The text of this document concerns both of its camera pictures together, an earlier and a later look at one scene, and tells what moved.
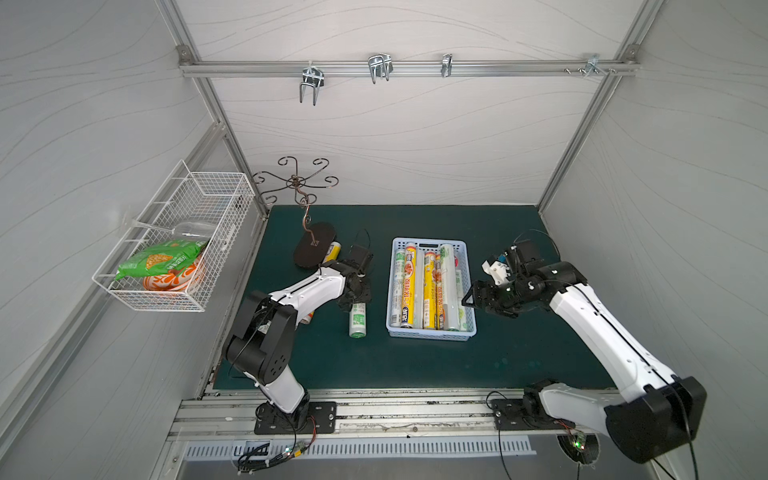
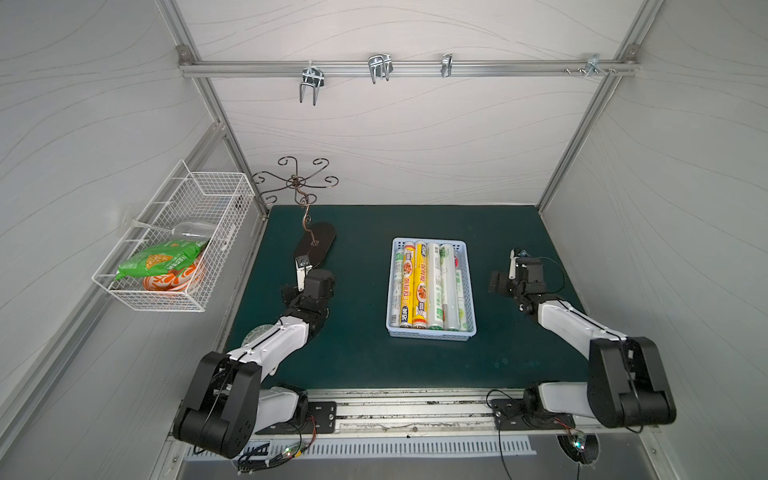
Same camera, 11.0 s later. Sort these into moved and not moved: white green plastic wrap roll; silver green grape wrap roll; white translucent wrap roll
Moved: silver green grape wrap roll
Not moved: white green plastic wrap roll; white translucent wrap roll
